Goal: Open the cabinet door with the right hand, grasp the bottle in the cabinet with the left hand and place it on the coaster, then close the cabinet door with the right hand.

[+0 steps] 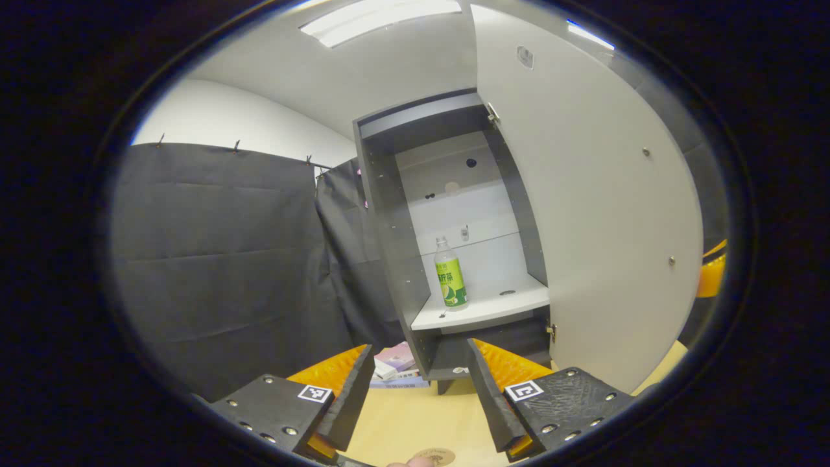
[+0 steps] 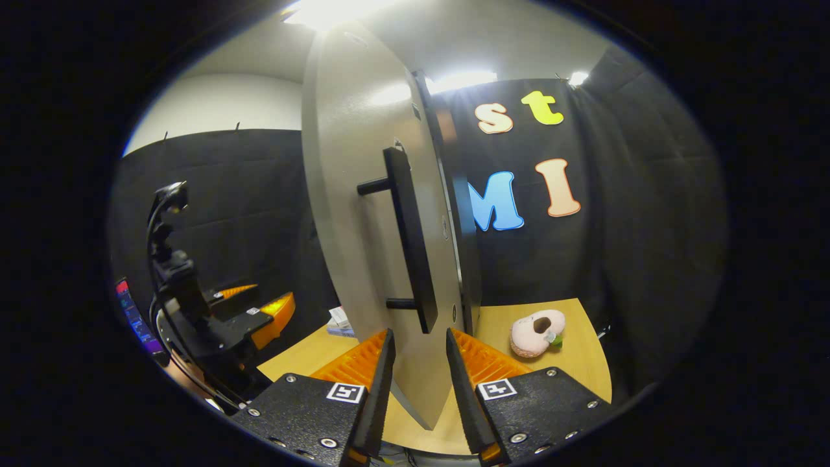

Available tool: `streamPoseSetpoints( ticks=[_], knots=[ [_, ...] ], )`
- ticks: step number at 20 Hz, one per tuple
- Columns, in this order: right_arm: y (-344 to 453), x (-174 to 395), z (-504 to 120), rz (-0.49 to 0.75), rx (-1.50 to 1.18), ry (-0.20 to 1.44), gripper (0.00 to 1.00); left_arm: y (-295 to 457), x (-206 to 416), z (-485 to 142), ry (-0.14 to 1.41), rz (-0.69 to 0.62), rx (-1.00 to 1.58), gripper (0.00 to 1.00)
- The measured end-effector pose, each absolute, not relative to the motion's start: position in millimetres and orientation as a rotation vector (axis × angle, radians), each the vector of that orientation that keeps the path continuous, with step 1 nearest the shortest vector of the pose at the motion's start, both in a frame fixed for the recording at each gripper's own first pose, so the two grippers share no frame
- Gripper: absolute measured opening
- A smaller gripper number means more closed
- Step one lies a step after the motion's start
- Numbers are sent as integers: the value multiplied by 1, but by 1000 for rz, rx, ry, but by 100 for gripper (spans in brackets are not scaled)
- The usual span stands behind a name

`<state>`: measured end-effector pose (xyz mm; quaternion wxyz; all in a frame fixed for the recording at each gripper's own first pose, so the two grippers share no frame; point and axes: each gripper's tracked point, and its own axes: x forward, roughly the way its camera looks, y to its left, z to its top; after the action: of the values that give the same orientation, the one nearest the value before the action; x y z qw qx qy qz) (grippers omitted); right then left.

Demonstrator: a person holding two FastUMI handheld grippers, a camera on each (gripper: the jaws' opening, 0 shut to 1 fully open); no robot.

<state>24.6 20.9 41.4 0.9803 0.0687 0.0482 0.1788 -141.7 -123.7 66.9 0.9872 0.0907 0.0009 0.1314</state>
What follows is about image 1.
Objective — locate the pink flat box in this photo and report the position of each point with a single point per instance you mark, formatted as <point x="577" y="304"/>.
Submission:
<point x="397" y="355"/>

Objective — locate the pale blue flat box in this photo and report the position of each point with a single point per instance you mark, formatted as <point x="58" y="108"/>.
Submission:
<point x="405" y="381"/>

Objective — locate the dark grey cabinet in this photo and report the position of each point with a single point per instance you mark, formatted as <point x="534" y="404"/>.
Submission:
<point x="389" y="214"/>

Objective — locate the metal door hinge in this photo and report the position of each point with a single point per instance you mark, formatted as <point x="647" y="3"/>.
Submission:
<point x="551" y="332"/>
<point x="493" y="115"/>

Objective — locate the ceiling light panel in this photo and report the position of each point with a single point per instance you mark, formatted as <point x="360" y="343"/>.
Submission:
<point x="590" y="34"/>
<point x="376" y="19"/>

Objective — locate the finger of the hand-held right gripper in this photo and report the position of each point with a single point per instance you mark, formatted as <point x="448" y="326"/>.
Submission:
<point x="712" y="275"/>

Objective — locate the round brown coaster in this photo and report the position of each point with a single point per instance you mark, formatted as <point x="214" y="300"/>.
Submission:
<point x="442" y="457"/>

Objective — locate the beige cabinet door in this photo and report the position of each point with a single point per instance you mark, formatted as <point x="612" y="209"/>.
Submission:
<point x="596" y="214"/>

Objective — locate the small white box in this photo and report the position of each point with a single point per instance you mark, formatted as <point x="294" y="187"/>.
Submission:
<point x="384" y="370"/>

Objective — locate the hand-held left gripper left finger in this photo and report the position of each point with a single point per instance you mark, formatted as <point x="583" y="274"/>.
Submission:
<point x="353" y="402"/>

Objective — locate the green label plastic bottle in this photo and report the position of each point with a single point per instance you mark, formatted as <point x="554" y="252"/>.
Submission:
<point x="450" y="279"/>

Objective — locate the black backdrop cloth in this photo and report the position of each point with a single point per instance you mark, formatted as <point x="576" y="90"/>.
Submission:
<point x="214" y="259"/>

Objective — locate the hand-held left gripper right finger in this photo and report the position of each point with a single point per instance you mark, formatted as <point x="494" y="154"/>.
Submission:
<point x="486" y="402"/>

